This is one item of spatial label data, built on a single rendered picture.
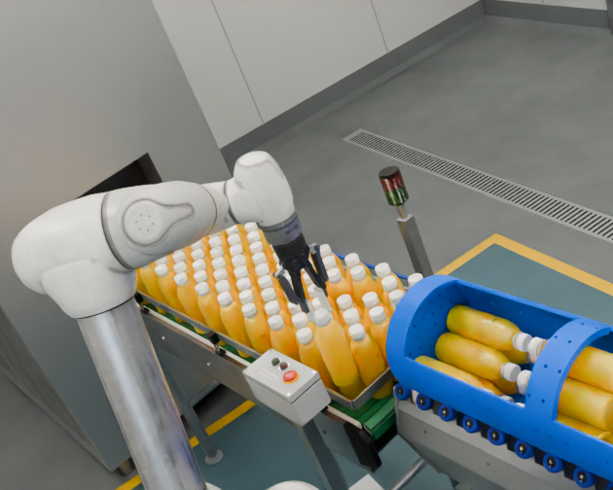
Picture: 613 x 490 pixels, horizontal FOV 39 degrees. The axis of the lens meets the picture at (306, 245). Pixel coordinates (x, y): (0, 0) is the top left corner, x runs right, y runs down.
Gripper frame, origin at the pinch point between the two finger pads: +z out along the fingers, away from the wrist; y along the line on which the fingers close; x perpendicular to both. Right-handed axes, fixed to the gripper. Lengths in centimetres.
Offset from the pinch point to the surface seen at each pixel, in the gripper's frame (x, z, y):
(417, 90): 298, 125, 298
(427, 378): -29.9, 13.0, 2.5
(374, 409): -3.3, 34.5, 1.4
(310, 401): -1.7, 19.8, -12.7
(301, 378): 0.6, 14.4, -11.5
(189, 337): 79, 35, -6
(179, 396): 132, 86, -5
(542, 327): -40, 16, 30
